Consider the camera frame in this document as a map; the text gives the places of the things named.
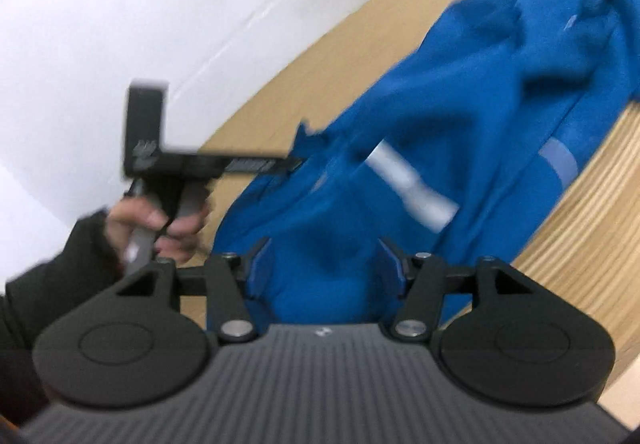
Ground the blue jacket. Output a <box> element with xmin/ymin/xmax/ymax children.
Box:
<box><xmin>214</xmin><ymin>0</ymin><xmax>639</xmax><ymax>326</ymax></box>

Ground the person left hand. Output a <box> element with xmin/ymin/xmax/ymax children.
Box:
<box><xmin>104</xmin><ymin>197</ymin><xmax>210</xmax><ymax>263</ymax></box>

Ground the person black sleeve forearm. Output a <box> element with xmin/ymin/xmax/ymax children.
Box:
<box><xmin>1</xmin><ymin>211</ymin><xmax>122</xmax><ymax>426</ymax></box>

